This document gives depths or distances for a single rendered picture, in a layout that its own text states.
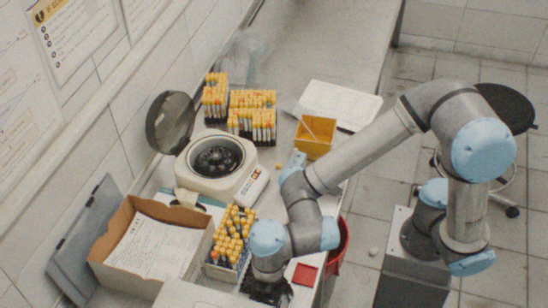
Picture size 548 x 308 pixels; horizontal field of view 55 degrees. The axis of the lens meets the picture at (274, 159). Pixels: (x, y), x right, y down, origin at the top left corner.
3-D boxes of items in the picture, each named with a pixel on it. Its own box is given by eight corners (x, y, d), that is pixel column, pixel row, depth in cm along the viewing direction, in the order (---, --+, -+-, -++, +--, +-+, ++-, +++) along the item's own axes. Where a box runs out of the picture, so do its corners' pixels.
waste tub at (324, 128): (330, 164, 185) (331, 145, 177) (293, 158, 187) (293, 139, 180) (336, 138, 193) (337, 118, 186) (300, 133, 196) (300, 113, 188)
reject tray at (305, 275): (312, 288, 152) (312, 287, 151) (290, 281, 154) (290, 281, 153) (318, 269, 156) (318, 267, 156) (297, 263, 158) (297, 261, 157)
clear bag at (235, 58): (252, 100, 209) (249, 62, 195) (209, 98, 210) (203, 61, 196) (258, 61, 226) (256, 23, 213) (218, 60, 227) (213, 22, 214)
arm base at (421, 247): (456, 231, 156) (467, 211, 148) (443, 269, 146) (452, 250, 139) (408, 211, 160) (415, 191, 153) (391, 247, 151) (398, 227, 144)
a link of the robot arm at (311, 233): (327, 195, 117) (280, 204, 115) (343, 235, 109) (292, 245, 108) (325, 216, 123) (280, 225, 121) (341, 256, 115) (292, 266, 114)
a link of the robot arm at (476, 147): (469, 228, 142) (485, 79, 101) (497, 275, 132) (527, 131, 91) (427, 241, 142) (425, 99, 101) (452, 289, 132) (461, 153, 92)
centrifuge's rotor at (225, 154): (226, 192, 170) (223, 178, 165) (186, 177, 175) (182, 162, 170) (248, 161, 179) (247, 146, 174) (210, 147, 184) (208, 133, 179)
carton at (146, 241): (187, 313, 148) (179, 287, 137) (98, 286, 154) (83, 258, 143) (220, 242, 164) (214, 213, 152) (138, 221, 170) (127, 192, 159)
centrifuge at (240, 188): (244, 222, 169) (241, 198, 160) (168, 191, 178) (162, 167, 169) (277, 171, 183) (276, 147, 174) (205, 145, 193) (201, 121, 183)
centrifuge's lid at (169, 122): (147, 116, 155) (126, 111, 159) (170, 174, 173) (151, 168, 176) (187, 75, 168) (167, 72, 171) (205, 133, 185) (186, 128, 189)
